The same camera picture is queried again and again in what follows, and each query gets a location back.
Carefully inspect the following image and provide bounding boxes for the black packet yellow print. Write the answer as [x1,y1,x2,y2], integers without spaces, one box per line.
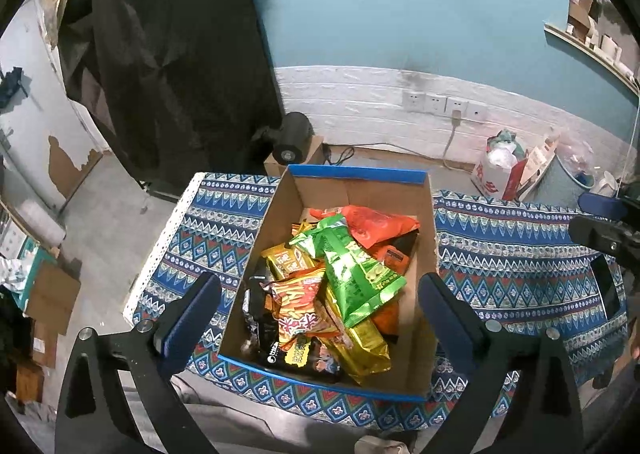
[257,336,344,383]

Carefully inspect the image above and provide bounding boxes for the black smartphone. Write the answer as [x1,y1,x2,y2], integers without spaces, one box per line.
[591,254,624,321]

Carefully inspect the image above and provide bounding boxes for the white door peeling paint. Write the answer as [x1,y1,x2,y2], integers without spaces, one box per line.
[0,0,117,215]

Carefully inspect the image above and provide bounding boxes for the flat brown cardboard box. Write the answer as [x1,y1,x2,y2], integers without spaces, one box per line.
[25,259,82,335]

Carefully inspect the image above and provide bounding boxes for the long yellow snack packet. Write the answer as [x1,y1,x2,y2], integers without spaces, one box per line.
[320,284,392,387]

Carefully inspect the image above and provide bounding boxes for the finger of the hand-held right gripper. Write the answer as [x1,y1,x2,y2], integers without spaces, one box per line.
[568,215,634,257]
[580,191,629,221]

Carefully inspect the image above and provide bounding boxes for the green snack packet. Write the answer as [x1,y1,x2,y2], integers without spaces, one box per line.
[290,215,407,329]

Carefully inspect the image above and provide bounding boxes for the red stick snack packet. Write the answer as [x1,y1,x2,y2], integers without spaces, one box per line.
[262,268,347,352]

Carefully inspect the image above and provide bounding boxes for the white paper roll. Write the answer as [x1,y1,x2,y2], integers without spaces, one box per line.
[20,201,67,247]

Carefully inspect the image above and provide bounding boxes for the white card package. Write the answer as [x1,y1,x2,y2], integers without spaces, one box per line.
[517,134,562,199]

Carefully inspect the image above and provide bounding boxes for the short yellow snack packet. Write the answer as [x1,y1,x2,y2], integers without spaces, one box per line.
[261,243,317,279]

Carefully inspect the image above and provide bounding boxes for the small brown cardboard box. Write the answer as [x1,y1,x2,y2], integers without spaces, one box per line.
[263,136,327,177]

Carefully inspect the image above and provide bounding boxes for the black hanging coat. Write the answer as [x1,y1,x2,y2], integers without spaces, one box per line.
[57,0,287,185]

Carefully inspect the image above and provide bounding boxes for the dark orange snack packet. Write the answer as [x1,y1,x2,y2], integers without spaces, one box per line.
[370,233,419,341]

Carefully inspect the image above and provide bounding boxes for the white jug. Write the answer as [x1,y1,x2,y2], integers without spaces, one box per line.
[592,171,621,199]

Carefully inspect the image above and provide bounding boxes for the white wall shelf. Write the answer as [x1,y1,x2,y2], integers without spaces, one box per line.
[544,21,640,95]

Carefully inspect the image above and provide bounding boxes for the blue patterned tablecloth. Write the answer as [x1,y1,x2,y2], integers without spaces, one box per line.
[122,173,631,435]

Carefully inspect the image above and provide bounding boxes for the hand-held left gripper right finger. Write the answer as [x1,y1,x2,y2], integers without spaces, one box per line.
[415,272,586,454]

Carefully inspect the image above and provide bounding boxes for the clear plastic bag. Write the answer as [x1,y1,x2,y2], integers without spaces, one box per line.
[557,139,601,189]

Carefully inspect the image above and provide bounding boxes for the white plug cable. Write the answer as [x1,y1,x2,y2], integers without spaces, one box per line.
[442,108,464,169]

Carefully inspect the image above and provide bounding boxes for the blue cardboard box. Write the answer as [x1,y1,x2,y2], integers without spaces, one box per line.
[217,164,441,403]

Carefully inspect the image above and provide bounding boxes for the red white trash box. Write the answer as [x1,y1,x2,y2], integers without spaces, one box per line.
[470,129,531,203]

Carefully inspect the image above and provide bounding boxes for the black cable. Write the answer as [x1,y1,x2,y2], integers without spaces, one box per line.
[322,144,357,166]

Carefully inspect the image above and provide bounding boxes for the black snack packet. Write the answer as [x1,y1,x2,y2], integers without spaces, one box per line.
[243,261,279,350]

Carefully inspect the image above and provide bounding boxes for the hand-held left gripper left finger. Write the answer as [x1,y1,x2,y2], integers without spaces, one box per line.
[55,271,224,454]

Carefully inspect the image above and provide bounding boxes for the person's grey trousers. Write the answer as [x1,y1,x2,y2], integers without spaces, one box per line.
[120,374,416,454]

